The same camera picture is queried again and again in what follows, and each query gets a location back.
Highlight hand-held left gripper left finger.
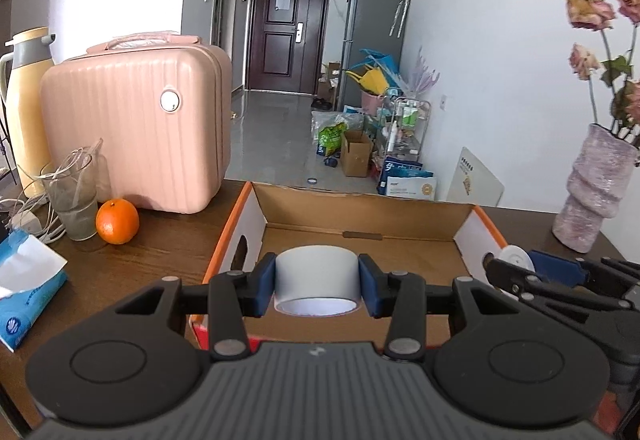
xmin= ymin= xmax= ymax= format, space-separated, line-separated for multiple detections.
xmin=114 ymin=252 xmax=277 ymax=362

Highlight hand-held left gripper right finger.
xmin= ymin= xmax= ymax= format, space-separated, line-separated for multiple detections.
xmin=357 ymin=254 xmax=521 ymax=362

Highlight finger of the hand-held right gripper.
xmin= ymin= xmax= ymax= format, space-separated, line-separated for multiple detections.
xmin=530 ymin=250 xmax=640 ymax=287
xmin=482 ymin=258 xmax=633 ymax=316

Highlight grey tape roll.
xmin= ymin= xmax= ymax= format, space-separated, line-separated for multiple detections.
xmin=272 ymin=245 xmax=363 ymax=318

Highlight cardboard box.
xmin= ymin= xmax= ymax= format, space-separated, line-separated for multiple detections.
xmin=185 ymin=180 xmax=506 ymax=356

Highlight white flat box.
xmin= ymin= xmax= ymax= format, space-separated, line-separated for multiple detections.
xmin=377 ymin=174 xmax=437 ymax=198

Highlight white leaning board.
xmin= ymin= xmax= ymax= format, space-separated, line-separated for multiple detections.
xmin=446 ymin=147 xmax=505 ymax=208

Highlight blue paper pack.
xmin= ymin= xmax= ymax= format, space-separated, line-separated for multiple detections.
xmin=384 ymin=157 xmax=424 ymax=177

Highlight small brown carton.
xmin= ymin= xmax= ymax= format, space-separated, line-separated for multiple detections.
xmin=341 ymin=130 xmax=375 ymax=178

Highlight green printed bag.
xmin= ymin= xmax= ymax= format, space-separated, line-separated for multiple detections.
xmin=317 ymin=122 xmax=349 ymax=158

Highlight orange fruit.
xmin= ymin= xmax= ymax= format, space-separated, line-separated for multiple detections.
xmin=95 ymin=198 xmax=140 ymax=246

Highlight clear plastic floor bag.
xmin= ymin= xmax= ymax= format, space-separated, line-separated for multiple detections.
xmin=311 ymin=110 xmax=366 ymax=141

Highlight pink plastic bucket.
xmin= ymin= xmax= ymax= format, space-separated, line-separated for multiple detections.
xmin=360 ymin=90 xmax=387 ymax=117

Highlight clear drinking glass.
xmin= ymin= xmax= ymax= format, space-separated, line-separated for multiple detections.
xmin=40 ymin=155 xmax=101 ymax=242

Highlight pink ribbed suitcase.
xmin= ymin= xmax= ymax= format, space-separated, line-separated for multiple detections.
xmin=40 ymin=32 xmax=234 ymax=213

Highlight stacked brown cartons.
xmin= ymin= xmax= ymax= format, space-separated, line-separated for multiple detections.
xmin=320 ymin=62 xmax=343 ymax=103

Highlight purple dried grass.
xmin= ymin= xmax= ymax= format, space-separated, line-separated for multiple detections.
xmin=400 ymin=47 xmax=441 ymax=96

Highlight blue plastic stools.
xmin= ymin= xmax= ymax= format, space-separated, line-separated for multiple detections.
xmin=350 ymin=47 xmax=401 ymax=81

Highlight dark brown entrance door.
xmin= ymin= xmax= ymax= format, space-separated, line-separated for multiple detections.
xmin=247 ymin=0 xmax=333 ymax=96

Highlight blue tissue pack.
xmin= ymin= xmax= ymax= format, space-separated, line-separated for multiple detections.
xmin=0 ymin=227 xmax=69 ymax=352

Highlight grey refrigerator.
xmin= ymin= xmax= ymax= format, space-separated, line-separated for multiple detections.
xmin=337 ymin=0 xmax=413 ymax=111

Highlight grey side door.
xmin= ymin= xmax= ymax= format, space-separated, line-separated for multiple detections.
xmin=212 ymin=0 xmax=241 ymax=93

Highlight white folded umbrella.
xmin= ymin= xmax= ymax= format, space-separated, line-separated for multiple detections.
xmin=390 ymin=0 xmax=416 ymax=38

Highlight yellow thermos jug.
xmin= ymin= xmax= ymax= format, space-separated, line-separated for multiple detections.
xmin=0 ymin=26 xmax=57 ymax=198

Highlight metal wire rack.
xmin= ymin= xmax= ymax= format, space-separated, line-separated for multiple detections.
xmin=375 ymin=96 xmax=432 ymax=166

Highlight white charging cables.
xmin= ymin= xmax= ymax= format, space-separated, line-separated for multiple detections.
xmin=0 ymin=140 xmax=103 ymax=243

